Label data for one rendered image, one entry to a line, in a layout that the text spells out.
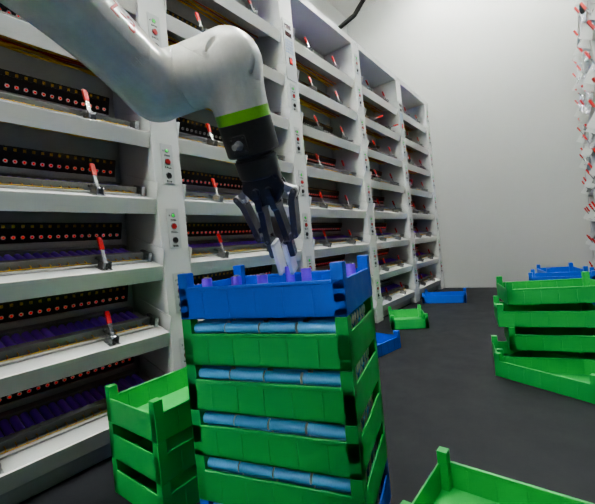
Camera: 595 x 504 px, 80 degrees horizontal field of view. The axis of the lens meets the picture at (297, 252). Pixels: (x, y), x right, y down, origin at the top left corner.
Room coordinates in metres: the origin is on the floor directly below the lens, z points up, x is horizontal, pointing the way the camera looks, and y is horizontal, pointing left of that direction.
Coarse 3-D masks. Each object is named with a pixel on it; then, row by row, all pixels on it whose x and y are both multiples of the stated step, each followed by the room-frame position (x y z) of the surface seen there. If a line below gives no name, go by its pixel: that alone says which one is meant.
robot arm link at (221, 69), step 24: (192, 48) 0.53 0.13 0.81; (216, 48) 0.52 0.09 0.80; (240, 48) 0.52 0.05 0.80; (192, 72) 0.53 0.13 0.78; (216, 72) 0.53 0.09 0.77; (240, 72) 0.53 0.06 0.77; (192, 96) 0.56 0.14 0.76; (216, 96) 0.55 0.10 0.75; (240, 96) 0.55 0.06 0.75; (264, 96) 0.58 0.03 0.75; (216, 120) 0.59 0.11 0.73; (240, 120) 0.56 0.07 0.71
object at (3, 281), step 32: (0, 224) 0.90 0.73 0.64; (32, 224) 0.95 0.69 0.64; (64, 224) 1.01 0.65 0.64; (96, 224) 1.08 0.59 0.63; (0, 256) 0.87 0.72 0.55; (32, 256) 0.91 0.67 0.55; (64, 256) 0.93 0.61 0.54; (96, 256) 0.98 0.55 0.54; (128, 256) 1.05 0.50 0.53; (160, 256) 1.07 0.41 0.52; (0, 288) 0.76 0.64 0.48; (32, 288) 0.81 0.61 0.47; (64, 288) 0.86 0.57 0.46; (96, 288) 0.92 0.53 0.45
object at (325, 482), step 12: (372, 456) 0.62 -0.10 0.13; (216, 468) 0.62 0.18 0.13; (228, 468) 0.61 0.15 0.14; (240, 468) 0.60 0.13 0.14; (252, 468) 0.59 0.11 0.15; (264, 468) 0.59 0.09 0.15; (276, 468) 0.58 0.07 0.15; (276, 480) 0.58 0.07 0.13; (288, 480) 0.57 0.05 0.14; (300, 480) 0.56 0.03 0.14; (312, 480) 0.55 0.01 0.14; (324, 480) 0.54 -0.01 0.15; (336, 480) 0.54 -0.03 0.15; (348, 480) 0.53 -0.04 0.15; (348, 492) 0.54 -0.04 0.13
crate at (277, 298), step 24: (336, 264) 0.52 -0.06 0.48; (360, 264) 0.68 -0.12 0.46; (192, 288) 0.61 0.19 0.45; (216, 288) 0.59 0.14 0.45; (240, 288) 0.58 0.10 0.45; (264, 288) 0.56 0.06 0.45; (288, 288) 0.55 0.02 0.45; (312, 288) 0.53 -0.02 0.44; (336, 288) 0.52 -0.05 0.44; (360, 288) 0.61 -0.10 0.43; (192, 312) 0.62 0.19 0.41; (216, 312) 0.60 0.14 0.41; (240, 312) 0.58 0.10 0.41; (264, 312) 0.56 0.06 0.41; (288, 312) 0.55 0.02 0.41; (312, 312) 0.53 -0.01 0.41; (336, 312) 0.52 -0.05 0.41
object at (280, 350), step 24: (192, 336) 0.62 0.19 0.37; (216, 336) 0.60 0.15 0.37; (240, 336) 0.58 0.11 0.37; (264, 336) 0.56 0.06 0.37; (288, 336) 0.55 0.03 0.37; (312, 336) 0.53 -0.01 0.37; (336, 336) 0.52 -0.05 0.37; (360, 336) 0.58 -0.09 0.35; (192, 360) 0.62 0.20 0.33; (216, 360) 0.60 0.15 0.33; (240, 360) 0.58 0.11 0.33; (264, 360) 0.57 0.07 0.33; (288, 360) 0.55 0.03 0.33; (312, 360) 0.54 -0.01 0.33; (336, 360) 0.52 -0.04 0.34
